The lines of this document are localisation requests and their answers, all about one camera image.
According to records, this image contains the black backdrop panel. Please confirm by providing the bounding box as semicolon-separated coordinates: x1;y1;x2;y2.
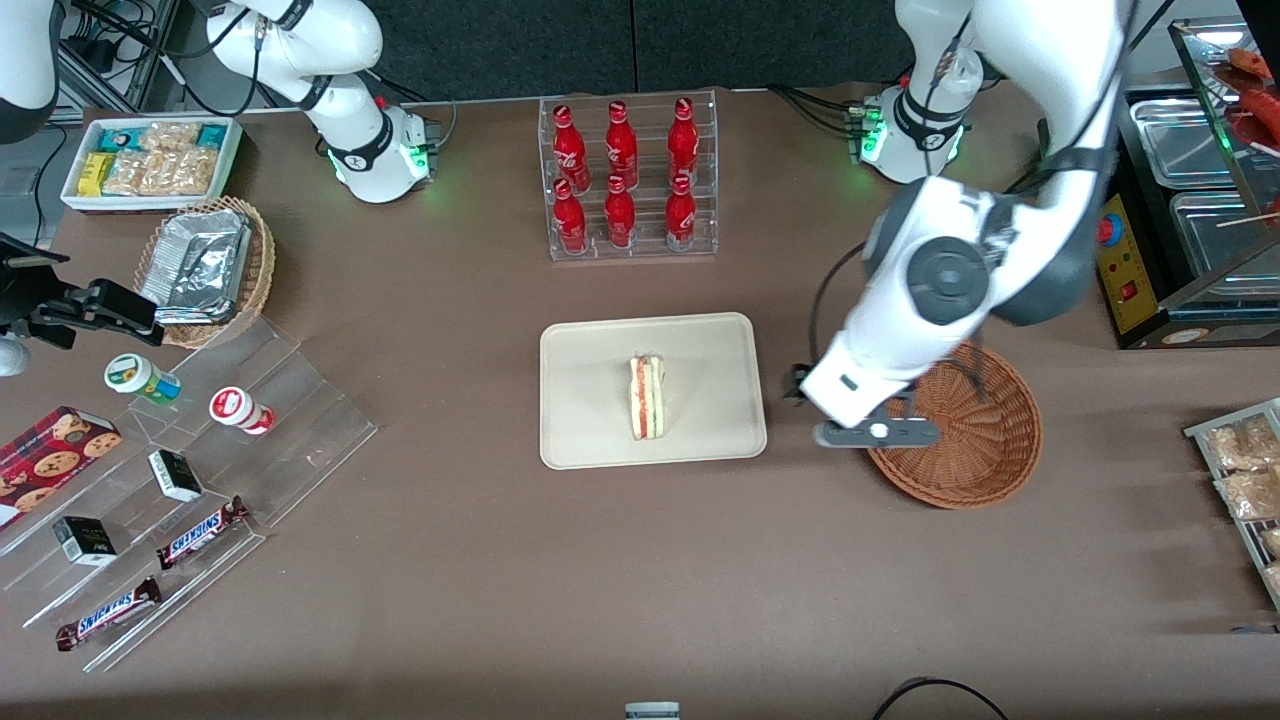
365;0;635;101
636;0;903;93

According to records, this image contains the clear acrylic bottle rack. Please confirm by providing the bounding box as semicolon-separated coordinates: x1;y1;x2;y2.
538;89;719;263

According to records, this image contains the black table edge cable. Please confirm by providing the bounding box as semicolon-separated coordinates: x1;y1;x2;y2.
870;678;1011;720

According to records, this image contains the red lid yogurt cup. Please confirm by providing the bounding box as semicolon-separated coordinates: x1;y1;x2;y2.
209;386;276;436

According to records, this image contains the black base cable bundle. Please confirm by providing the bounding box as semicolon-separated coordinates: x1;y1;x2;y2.
768;85;863;137

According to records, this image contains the clear acrylic step display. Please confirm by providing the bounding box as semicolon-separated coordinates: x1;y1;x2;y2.
0;312;379;673

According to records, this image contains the triangular sandwich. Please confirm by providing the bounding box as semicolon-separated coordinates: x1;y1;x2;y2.
629;353;667;442

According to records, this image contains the green lid yogurt cup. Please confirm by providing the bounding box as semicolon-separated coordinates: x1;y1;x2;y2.
104;353;183;406

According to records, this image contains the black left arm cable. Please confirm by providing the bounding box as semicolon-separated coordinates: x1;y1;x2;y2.
806;243;873;377

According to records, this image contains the steel warmer pan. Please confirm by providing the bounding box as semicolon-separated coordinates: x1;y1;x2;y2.
1130;97;1237;190
1169;190;1280;282

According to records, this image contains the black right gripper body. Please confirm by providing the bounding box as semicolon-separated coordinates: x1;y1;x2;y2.
0;234;79;347

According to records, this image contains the red cookie box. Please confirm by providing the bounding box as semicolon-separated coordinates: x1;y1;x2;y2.
0;405;123;531

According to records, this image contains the brown wicker basket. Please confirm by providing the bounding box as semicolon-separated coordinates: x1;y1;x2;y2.
865;335;1044;510

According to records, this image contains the red cola bottle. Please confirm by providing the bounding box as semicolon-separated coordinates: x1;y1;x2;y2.
604;175;637;250
605;101;639;189
668;97;699;186
553;105;590;191
665;173;698;253
553;178;588;255

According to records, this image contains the cream plastic tray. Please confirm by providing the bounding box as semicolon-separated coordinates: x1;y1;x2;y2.
540;312;768;471

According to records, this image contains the brown Snickers bar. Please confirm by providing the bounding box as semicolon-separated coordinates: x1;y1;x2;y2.
55;576;163;652
156;496;251;571

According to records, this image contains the light wicker basket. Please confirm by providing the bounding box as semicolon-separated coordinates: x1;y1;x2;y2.
133;196;277;350

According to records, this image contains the aluminium frame rack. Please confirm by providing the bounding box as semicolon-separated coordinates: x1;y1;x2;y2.
55;0;187;117

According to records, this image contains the silver foil pack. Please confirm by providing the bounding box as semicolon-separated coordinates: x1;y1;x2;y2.
138;209;252;326

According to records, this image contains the white plastic snack bin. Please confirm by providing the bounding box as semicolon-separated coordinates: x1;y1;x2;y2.
60;116;244;215

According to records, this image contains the black hot food warmer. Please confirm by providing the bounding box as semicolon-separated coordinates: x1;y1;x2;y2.
1090;15;1280;351

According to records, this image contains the small black box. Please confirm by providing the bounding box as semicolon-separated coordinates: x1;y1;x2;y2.
148;449;204;503
52;516;118;567

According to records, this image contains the clear rice cracker bag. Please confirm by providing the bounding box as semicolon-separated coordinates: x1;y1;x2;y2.
101;150;161;197
140;122;202;154
152;148;220;197

